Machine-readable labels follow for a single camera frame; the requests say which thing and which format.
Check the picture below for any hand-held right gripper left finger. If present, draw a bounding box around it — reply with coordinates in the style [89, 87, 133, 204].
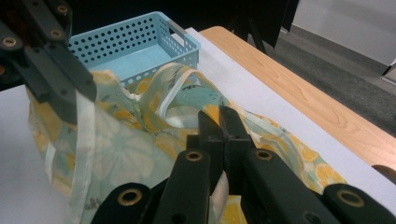
[152, 110, 225, 224]

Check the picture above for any yellow patterned sleeveless shirt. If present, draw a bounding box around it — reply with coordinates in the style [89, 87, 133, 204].
[26, 62, 348, 224]

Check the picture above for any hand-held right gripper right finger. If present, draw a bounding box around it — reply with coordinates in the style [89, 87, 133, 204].
[219, 105, 341, 224]

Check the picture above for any blue perforated plastic basket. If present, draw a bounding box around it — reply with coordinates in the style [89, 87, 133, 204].
[67, 11, 202, 91]

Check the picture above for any black curtain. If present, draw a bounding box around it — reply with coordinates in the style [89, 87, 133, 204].
[66, 0, 301, 49]

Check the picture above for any black metal stand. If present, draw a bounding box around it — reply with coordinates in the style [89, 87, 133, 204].
[224, 12, 269, 56]

